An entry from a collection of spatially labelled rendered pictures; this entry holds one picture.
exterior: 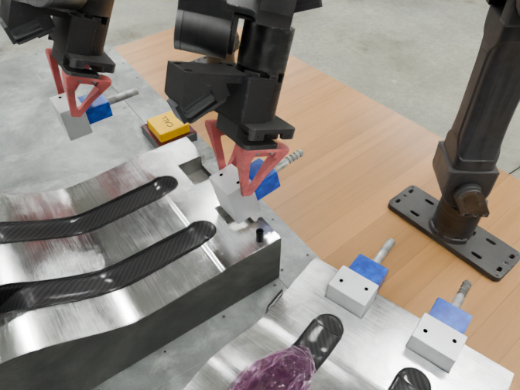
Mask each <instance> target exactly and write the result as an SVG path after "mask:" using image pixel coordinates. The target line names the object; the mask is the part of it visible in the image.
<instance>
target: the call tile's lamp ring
mask: <svg viewBox="0 0 520 390"><path fill-rule="evenodd" d="M146 126H148V124H144V125H142V127H143V128H144V129H145V130H146V132H147V133H148V134H149V135H150V136H151V138H152V139H153V140H154V141H155V143H156V144H157V145H158V146H162V145H165V144H167V143H170V142H173V141H175V140H177V139H181V138H182V137H185V136H187V135H190V134H193V133H194V132H196V131H195V130H194V129H193V128H192V127H191V126H190V125H189V129H190V130H191V132H187V133H185V134H183V135H180V136H177V137H175V138H173V139H170V140H167V141H165V142H162V143H161V142H160V141H159V140H158V139H157V138H156V137H155V136H154V135H153V134H152V133H151V131H150V130H149V129H148V128H147V127H146Z"/></svg>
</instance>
